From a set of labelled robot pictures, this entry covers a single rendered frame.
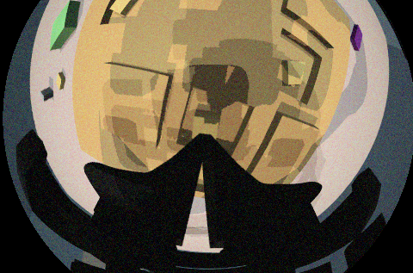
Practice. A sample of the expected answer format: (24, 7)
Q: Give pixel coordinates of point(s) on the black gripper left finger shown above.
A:
(167, 191)

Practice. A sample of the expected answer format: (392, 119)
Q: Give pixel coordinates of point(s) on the tan puzzle board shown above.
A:
(138, 80)

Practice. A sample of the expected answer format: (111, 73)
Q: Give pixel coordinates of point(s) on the purple rectangular block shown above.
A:
(356, 37)

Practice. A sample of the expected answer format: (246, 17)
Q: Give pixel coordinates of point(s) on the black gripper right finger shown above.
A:
(233, 195)

